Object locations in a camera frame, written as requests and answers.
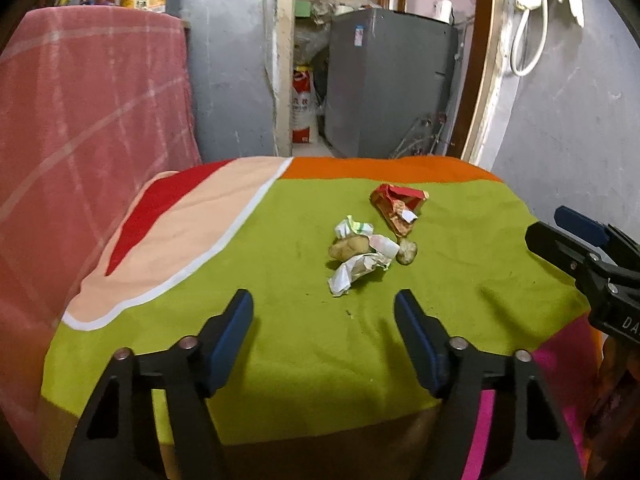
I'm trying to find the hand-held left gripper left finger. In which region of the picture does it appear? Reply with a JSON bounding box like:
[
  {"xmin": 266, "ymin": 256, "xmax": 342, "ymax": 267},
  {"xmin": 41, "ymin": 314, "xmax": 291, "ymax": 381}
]
[{"xmin": 60, "ymin": 288, "xmax": 255, "ymax": 480}]

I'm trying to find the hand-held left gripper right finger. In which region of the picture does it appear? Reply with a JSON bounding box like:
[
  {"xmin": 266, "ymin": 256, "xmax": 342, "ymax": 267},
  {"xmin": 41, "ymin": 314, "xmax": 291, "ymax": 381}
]
[{"xmin": 394, "ymin": 288, "xmax": 583, "ymax": 480}]

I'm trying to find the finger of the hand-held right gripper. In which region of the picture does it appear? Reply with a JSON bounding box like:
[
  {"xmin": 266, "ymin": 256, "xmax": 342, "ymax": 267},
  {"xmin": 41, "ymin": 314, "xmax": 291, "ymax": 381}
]
[
  {"xmin": 525, "ymin": 221, "xmax": 640, "ymax": 311},
  {"xmin": 554, "ymin": 205, "xmax": 640, "ymax": 271}
]

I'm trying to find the small brown peel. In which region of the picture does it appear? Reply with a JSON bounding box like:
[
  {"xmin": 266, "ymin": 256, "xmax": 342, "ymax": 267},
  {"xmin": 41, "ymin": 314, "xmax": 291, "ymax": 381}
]
[{"xmin": 396, "ymin": 238, "xmax": 418, "ymax": 266}]

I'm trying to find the large white paper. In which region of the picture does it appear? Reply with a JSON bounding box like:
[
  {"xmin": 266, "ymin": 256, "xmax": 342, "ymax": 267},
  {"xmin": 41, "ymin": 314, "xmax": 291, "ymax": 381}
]
[{"xmin": 328, "ymin": 252, "xmax": 392, "ymax": 298}]

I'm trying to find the white pink paper scrap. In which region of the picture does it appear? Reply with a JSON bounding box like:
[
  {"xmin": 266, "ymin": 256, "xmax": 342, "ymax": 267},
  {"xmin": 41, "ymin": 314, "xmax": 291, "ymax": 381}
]
[{"xmin": 370, "ymin": 234, "xmax": 399, "ymax": 258}]

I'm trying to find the brown potato piece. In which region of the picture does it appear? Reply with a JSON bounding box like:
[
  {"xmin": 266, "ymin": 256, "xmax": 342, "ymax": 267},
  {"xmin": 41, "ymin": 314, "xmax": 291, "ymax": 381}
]
[{"xmin": 328, "ymin": 235, "xmax": 371, "ymax": 262}]

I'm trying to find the green striped paper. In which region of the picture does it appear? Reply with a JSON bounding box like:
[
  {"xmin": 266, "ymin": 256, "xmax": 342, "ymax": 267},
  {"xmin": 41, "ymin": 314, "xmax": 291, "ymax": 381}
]
[{"xmin": 334, "ymin": 215, "xmax": 375, "ymax": 240}]

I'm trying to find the red wrapper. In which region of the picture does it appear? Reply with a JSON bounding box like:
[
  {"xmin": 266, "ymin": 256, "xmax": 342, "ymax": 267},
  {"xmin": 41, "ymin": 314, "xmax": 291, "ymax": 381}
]
[{"xmin": 370, "ymin": 183, "xmax": 431, "ymax": 238}]

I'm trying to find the person's right forearm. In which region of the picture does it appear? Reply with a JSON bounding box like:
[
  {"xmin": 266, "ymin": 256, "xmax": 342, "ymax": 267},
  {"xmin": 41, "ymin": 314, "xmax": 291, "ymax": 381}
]
[{"xmin": 585, "ymin": 330, "xmax": 640, "ymax": 480}]

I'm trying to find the multicoloured blanket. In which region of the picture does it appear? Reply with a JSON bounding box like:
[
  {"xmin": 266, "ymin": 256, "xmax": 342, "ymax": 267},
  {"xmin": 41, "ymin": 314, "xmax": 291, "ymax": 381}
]
[{"xmin": 42, "ymin": 155, "xmax": 606, "ymax": 480}]

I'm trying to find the grey appliance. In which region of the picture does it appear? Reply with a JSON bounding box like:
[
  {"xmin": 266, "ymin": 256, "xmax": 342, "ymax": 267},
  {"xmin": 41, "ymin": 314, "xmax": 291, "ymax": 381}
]
[{"xmin": 322, "ymin": 7, "xmax": 460, "ymax": 161}]

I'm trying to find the white red printed sack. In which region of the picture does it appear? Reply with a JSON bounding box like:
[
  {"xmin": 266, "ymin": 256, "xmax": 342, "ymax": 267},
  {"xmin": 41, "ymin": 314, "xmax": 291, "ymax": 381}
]
[{"xmin": 291, "ymin": 67, "xmax": 317, "ymax": 145}]

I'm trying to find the pink checked cloth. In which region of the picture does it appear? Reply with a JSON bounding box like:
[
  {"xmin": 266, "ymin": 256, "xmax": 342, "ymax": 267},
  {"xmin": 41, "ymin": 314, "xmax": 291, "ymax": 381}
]
[{"xmin": 0, "ymin": 6, "xmax": 203, "ymax": 461}]

